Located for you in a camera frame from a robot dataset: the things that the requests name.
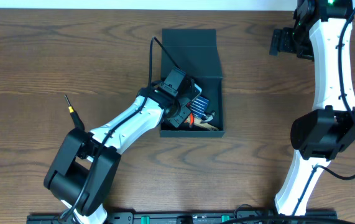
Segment blue screwdriver set case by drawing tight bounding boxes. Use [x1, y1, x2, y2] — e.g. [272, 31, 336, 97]
[190, 96, 210, 119]

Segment red handled cutting pliers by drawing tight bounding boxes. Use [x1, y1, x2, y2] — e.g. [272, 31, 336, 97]
[188, 113, 195, 128]

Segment orange scraper wooden handle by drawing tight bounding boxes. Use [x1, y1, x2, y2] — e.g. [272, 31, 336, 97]
[184, 119, 219, 131]

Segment steel claw hammer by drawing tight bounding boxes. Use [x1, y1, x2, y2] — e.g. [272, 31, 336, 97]
[201, 111, 216, 123]

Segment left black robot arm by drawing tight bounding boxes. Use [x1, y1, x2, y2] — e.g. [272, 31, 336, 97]
[44, 67, 202, 223]

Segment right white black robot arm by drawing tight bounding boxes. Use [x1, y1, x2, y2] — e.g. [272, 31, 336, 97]
[270, 0, 355, 216]

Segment dark green open box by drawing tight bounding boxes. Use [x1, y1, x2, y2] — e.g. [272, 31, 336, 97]
[160, 29, 224, 138]

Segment black yellow screwdriver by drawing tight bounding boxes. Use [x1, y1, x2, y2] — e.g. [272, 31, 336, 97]
[64, 95, 85, 130]

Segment left black cable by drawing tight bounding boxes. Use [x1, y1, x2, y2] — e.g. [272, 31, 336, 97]
[58, 36, 181, 223]

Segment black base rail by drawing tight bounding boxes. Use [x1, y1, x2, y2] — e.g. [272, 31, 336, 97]
[26, 209, 338, 224]

